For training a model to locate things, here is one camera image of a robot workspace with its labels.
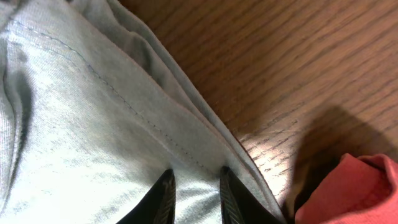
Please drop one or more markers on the red t-shirt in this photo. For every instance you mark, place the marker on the red t-shirt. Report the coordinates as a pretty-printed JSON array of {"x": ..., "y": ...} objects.
[{"x": 358, "y": 190}]

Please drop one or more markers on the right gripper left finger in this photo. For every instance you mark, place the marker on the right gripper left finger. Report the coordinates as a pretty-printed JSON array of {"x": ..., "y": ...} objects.
[{"x": 158, "y": 205}]

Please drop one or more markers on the light blue t-shirt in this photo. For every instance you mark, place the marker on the light blue t-shirt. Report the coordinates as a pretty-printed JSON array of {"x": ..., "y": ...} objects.
[{"x": 94, "y": 110}]

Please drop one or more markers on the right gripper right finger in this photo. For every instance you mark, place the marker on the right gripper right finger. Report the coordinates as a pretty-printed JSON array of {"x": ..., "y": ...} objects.
[{"x": 238, "y": 205}]

